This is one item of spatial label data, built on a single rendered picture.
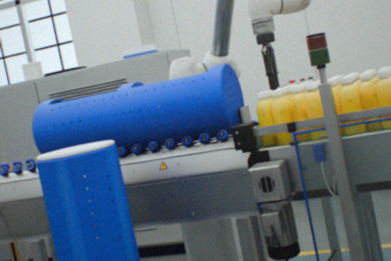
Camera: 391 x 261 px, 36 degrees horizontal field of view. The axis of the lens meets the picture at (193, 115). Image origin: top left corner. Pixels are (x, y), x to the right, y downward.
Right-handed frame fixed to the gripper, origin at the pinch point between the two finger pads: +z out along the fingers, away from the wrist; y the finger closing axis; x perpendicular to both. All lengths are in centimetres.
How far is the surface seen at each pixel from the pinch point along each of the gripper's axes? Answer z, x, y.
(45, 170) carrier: 13, -67, 69
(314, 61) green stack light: -6, 25, 48
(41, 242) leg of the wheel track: 51, -115, 16
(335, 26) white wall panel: -30, -2, -275
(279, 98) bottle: 5.0, 7.0, 26.7
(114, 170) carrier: 18, -48, 57
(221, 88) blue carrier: -2.1, -15.3, 22.3
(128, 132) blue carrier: 8, -57, 22
